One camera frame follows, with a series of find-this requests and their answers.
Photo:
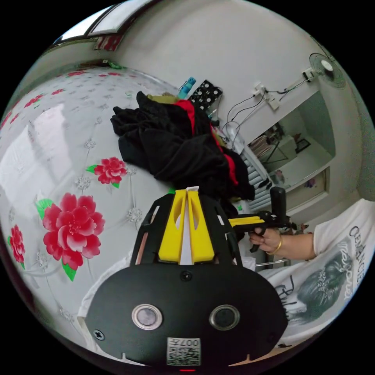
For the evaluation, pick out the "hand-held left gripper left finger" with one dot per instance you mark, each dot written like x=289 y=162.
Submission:
x=171 y=234

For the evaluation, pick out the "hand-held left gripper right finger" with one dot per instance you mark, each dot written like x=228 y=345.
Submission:
x=200 y=240

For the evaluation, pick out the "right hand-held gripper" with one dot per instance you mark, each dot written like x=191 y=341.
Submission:
x=278 y=222

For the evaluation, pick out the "white short sleeve shirt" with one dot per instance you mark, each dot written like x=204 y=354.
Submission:
x=186 y=246

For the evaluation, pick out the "person's right forearm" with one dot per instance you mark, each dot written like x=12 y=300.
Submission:
x=296 y=246

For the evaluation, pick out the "person's right hand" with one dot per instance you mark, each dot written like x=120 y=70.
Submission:
x=268 y=241

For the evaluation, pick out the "pile of clothes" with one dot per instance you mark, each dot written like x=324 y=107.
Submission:
x=175 y=146

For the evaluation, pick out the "person's body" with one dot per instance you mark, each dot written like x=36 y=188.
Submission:
x=322 y=293

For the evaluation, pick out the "black dotted bag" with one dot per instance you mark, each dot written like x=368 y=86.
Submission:
x=205 y=93

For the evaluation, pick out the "bed with floral sheet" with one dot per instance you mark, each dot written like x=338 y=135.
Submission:
x=73 y=140

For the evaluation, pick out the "red and white curtain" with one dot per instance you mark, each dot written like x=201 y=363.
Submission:
x=107 y=42

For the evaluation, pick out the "window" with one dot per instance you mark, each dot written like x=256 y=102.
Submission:
x=96 y=23

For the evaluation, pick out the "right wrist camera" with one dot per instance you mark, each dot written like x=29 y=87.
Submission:
x=277 y=202

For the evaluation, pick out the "wall fan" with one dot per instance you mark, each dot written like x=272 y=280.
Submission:
x=326 y=68

